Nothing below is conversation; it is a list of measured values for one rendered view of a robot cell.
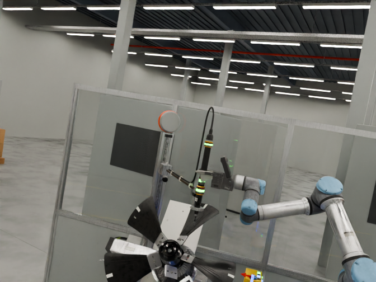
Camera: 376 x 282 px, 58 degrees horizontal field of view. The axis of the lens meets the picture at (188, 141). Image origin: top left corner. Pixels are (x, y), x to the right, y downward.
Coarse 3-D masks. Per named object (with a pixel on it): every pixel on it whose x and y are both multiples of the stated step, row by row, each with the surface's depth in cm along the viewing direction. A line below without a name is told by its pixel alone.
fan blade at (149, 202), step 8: (144, 200) 200; (152, 200) 197; (144, 208) 197; (152, 208) 195; (136, 216) 199; (144, 216) 196; (152, 216) 193; (128, 224) 201; (136, 224) 198; (144, 224) 195; (152, 224) 191; (144, 232) 195; (152, 232) 191; (160, 232) 187; (152, 240) 191
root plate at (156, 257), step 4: (156, 252) 181; (148, 256) 180; (152, 256) 181; (156, 256) 181; (148, 260) 180; (152, 260) 181; (156, 260) 181; (160, 260) 182; (152, 264) 181; (156, 264) 182; (160, 264) 182; (152, 268) 182; (156, 268) 182
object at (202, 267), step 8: (192, 264) 175; (200, 264) 176; (208, 264) 178; (216, 264) 180; (224, 264) 182; (232, 264) 183; (208, 272) 172; (216, 272) 173; (224, 272) 175; (232, 272) 176; (216, 280) 169; (224, 280) 170; (232, 280) 171
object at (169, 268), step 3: (165, 267) 175; (168, 267) 177; (171, 267) 178; (174, 267) 180; (165, 270) 174; (168, 270) 176; (171, 270) 178; (174, 270) 179; (165, 273) 174; (168, 273) 175; (174, 273) 178; (168, 276) 174; (171, 276) 176; (174, 276) 177
